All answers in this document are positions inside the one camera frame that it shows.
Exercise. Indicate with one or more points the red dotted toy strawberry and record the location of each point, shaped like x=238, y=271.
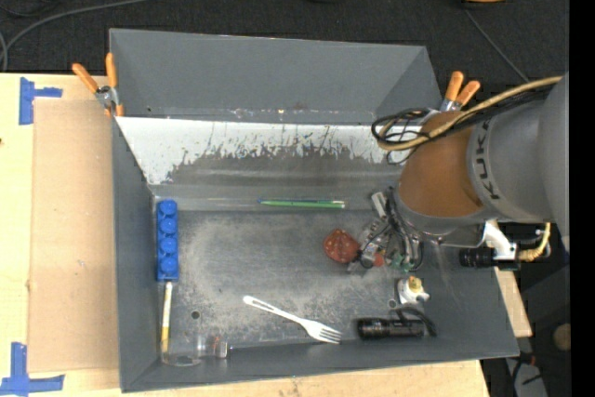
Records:
x=338, y=245

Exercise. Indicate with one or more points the grey metal bin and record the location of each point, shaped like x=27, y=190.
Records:
x=260, y=255

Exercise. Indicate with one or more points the black flashlight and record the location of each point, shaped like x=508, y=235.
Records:
x=390, y=328

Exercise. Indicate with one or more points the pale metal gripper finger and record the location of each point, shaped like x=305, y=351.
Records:
x=367, y=235
x=367, y=257

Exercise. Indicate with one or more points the yellow and white pencil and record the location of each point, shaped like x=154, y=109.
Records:
x=166, y=316

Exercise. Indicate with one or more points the blue studded toy brick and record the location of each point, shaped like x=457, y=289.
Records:
x=167, y=242

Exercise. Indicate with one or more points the thin green stick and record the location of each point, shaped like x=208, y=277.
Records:
x=302, y=203

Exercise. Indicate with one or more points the small white and yellow toy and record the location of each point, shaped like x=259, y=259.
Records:
x=411, y=291

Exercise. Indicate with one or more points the black cylinder on white bracket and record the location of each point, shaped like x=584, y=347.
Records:
x=479, y=256

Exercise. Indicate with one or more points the brown cardboard board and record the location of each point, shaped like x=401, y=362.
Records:
x=74, y=237

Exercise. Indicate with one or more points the white plastic fork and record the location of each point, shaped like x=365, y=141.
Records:
x=297, y=321

